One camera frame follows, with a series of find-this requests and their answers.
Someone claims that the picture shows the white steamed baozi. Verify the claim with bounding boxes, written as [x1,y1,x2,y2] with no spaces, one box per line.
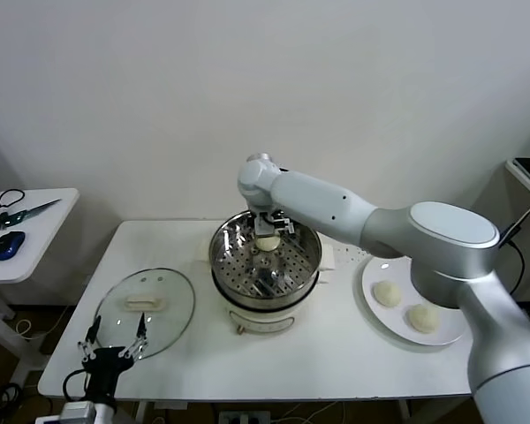
[255,235,280,254]
[372,280,402,307]
[405,303,441,335]

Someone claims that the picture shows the black looped cable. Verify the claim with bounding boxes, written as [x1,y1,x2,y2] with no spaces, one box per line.
[0,188,26,208]

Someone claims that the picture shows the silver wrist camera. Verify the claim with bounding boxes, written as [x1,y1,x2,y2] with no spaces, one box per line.
[59,400,96,424]
[254,215,298,237]

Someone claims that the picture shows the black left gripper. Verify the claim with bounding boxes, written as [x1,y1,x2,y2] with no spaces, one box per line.
[78,312,150,401]

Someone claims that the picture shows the stainless steel steamer basket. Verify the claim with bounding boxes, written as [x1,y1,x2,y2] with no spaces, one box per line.
[197,210,337,301]

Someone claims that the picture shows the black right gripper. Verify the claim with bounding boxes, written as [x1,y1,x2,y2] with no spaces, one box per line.
[251,212,285,254]

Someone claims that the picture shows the white round plate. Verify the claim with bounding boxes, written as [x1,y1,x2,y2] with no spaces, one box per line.
[360,254,466,346]

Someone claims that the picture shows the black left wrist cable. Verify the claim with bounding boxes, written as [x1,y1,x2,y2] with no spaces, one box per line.
[62,368,94,404]

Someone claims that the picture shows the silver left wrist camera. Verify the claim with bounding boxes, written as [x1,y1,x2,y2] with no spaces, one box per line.
[59,400,96,424]

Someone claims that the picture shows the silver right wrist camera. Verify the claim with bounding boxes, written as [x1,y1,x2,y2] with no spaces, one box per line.
[254,215,298,237]

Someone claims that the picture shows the white side table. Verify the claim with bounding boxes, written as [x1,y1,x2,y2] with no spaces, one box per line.
[0,188,80,385]

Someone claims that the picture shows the green handled scissors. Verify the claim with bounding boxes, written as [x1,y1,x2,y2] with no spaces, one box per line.
[0,198,64,230]

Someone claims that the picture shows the round glass pot lid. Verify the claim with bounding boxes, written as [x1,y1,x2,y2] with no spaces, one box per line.
[94,267,197,360]

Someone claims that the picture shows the blue computer mouse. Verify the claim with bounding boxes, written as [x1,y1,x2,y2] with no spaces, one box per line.
[0,230,27,261]

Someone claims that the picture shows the black cable with adapter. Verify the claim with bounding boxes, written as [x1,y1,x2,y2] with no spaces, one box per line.
[497,223,526,306]

